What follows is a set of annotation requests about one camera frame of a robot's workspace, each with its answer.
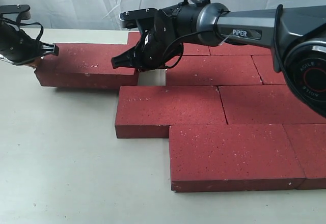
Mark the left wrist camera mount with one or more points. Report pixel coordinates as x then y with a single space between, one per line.
15 13

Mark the red brick lower right row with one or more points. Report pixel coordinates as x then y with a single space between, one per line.
265 104

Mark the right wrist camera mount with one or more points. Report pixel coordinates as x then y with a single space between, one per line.
141 19

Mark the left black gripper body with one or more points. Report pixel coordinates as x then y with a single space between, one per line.
17 46

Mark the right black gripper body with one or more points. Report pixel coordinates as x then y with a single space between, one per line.
158 45

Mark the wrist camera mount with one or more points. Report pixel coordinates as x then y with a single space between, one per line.
141 19
15 13

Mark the red brick front large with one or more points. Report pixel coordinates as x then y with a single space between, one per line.
212 158

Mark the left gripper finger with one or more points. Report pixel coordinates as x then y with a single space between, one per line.
48 49
35 63

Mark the red brick top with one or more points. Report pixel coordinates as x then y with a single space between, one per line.
85 66

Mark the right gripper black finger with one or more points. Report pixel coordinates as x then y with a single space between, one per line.
124 60

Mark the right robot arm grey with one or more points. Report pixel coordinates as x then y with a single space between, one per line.
294 36

